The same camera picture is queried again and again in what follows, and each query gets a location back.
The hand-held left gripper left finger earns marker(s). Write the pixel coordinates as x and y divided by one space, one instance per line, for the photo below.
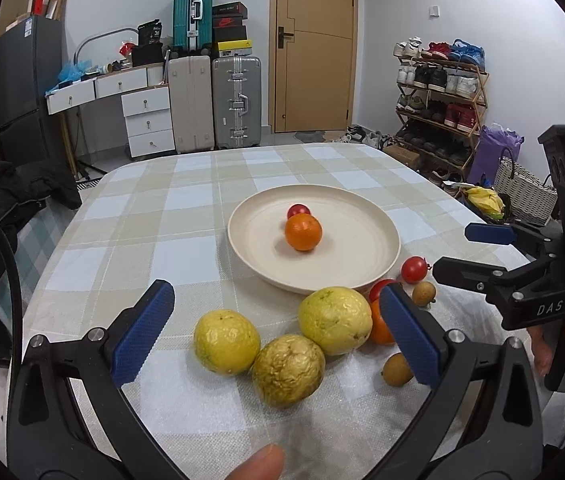
142 330

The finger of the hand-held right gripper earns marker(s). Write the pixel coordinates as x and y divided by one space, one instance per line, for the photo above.
487 233
462 272

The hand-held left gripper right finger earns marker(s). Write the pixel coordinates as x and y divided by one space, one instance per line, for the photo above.
410 335

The large orange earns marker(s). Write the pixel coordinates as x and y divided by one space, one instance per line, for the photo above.
380 331

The brown longan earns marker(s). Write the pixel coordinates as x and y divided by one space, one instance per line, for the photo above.
396 370
423 292

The large smooth yellow passion fruit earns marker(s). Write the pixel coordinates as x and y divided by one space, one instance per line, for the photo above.
335 319

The yellow passion fruit green-tinged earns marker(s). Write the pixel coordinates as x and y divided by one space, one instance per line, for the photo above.
227 341

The cream round plate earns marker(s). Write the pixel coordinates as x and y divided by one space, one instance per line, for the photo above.
352 250

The wrinkled golden passion fruit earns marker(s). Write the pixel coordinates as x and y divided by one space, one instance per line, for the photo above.
288 371

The person's left hand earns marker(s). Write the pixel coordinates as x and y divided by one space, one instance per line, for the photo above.
257 465

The yellow bag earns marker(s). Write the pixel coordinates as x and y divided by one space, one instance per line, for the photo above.
485 202

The red tomato with stem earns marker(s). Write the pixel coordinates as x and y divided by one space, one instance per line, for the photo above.
414 268

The grey woven basket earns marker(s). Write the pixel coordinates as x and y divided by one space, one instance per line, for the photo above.
525 187

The purple bag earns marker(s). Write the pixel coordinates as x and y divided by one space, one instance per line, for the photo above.
495 152

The brown cardboard box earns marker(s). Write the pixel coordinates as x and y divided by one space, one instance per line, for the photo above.
401 156

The wooden shoe rack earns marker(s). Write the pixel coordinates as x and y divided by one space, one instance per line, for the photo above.
480 90

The small orange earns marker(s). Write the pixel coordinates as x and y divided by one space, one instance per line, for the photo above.
303 232

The shoes on floor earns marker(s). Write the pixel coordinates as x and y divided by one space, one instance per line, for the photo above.
362 135

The group of shoes on rack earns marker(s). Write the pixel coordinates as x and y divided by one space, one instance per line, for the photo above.
437 80

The round red tomato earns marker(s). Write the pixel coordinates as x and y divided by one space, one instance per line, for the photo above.
298 209

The black jacket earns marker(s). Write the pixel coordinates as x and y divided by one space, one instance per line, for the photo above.
2 200

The wooden stick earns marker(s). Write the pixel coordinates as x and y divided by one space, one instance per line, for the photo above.
68 145

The grey door mat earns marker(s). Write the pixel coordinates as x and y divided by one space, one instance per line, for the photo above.
312 136

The white desk with drawers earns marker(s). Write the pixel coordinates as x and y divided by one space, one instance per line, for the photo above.
147 120

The beige suitcase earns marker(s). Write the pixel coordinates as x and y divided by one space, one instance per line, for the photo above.
191 105

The wooden door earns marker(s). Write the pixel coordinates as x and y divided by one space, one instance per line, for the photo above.
312 80

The silver suitcase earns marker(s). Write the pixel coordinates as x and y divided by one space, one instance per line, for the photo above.
227 105

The blue plastic bag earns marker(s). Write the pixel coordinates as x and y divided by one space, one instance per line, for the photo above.
70 72

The dark grey fridge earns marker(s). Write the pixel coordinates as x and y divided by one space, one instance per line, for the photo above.
27 85

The black box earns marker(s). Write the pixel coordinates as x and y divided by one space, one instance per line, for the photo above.
147 55

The red bag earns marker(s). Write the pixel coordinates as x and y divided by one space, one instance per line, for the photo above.
126 50

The yellow and white box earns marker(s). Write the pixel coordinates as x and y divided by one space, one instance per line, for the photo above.
235 47

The black printed bag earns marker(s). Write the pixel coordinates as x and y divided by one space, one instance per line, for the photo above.
150 32

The grey arched tube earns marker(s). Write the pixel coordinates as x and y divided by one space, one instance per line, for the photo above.
97 35

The stack of shoe boxes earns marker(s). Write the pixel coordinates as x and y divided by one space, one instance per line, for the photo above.
230 22

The teal suitcase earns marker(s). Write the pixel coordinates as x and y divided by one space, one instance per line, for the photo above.
185 10

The narrow cardboard box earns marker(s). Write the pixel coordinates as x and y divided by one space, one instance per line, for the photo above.
59 0

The red box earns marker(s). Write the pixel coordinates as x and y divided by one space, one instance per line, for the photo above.
40 4

